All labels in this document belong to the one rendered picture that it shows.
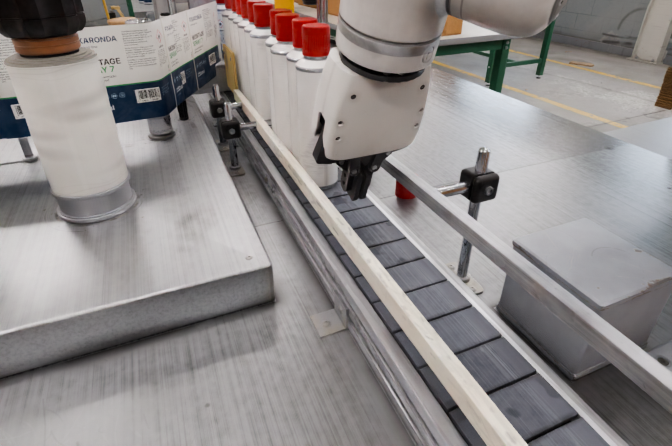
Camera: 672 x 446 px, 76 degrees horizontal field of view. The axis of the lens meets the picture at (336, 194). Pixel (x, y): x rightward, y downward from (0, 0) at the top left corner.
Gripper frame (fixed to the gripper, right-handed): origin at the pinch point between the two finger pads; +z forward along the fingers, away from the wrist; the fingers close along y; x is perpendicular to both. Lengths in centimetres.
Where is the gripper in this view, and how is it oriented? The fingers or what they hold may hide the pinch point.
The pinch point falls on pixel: (356, 178)
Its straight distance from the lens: 48.1
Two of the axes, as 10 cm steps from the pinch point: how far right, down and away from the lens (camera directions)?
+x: 3.7, 7.1, -5.9
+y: -9.2, 2.0, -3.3
